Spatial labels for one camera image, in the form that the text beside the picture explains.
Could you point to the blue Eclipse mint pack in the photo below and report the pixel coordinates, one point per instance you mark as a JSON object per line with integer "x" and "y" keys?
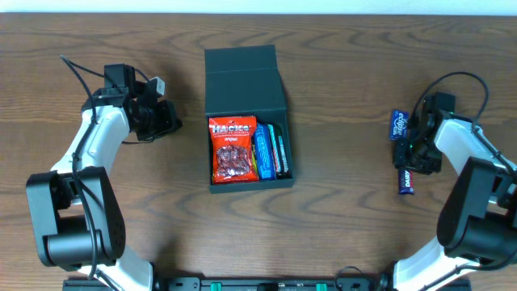
{"x": 398, "y": 125}

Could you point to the yellow snack bag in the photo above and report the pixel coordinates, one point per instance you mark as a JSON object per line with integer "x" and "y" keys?
{"x": 254, "y": 162}

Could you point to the blue cookie pack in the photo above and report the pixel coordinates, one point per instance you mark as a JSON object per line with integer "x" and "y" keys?
{"x": 263, "y": 155}

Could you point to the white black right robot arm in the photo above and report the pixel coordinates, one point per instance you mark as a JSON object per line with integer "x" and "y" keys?
{"x": 476, "y": 230}

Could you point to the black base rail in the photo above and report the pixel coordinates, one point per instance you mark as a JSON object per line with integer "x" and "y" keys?
{"x": 197, "y": 284}

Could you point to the black box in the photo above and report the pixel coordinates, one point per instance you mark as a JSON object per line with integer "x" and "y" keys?
{"x": 245, "y": 81}

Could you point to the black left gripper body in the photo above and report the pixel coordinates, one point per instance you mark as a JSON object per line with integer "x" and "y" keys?
{"x": 166, "y": 121}

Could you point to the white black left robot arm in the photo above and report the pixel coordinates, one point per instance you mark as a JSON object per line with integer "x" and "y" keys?
{"x": 76, "y": 219}

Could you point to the green white candy bar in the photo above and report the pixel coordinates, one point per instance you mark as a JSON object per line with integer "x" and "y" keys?
{"x": 279, "y": 154}

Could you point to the purple Dairy Milk bar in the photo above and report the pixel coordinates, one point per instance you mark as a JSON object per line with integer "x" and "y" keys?
{"x": 405, "y": 182}

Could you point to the red candy bag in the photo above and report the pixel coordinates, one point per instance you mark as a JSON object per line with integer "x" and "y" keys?
{"x": 231, "y": 139}

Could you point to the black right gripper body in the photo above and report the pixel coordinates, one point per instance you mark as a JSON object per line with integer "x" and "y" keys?
{"x": 409, "y": 158}

